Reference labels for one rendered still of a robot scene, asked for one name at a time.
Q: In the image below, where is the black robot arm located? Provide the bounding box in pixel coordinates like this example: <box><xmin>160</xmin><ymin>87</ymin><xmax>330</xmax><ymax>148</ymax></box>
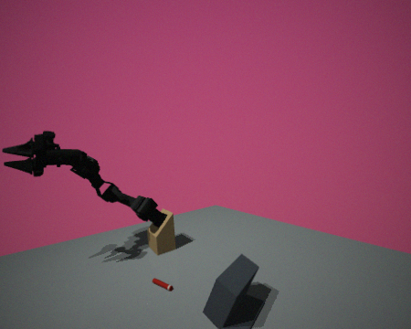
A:
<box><xmin>39</xmin><ymin>132</ymin><xmax>167</xmax><ymax>228</ymax></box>

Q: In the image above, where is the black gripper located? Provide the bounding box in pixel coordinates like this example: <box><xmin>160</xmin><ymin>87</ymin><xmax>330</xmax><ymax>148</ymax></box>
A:
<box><xmin>2</xmin><ymin>135</ymin><xmax>65</xmax><ymax>177</ymax></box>

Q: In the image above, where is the dark grey panel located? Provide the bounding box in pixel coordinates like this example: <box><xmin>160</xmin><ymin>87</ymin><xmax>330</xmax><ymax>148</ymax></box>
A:
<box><xmin>203</xmin><ymin>253</ymin><xmax>265</xmax><ymax>329</ymax></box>

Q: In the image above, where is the dark red peg with white band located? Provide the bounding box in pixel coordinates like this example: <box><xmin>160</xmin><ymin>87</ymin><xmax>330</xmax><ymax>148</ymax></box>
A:
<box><xmin>153</xmin><ymin>278</ymin><xmax>173</xmax><ymax>292</ymax></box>

